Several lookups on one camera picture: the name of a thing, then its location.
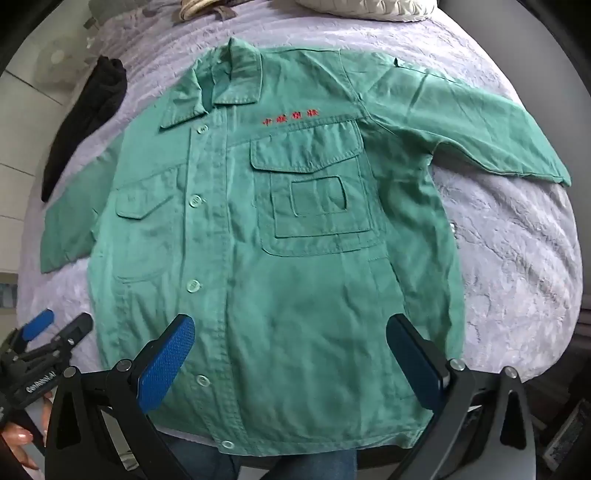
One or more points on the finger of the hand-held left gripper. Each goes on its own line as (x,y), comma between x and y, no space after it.
(37,324)
(74,333)

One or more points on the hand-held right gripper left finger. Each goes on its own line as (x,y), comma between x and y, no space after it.
(167,364)

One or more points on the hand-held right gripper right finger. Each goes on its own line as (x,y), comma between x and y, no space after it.
(415,364)

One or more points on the green work shirt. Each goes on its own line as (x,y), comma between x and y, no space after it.
(286,286)

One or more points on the person's left hand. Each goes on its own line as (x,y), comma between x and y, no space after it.
(21,436)

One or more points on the purple fuzzy blanket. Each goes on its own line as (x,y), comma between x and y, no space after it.
(498,240)

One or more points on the black cloth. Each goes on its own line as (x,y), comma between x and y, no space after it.
(87,120)

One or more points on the white electric fan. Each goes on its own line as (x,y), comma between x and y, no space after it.
(57,57)

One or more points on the beige plaid cloth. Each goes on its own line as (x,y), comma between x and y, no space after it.
(203,8)

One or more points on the white quilted jacket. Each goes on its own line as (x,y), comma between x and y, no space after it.
(369,9)

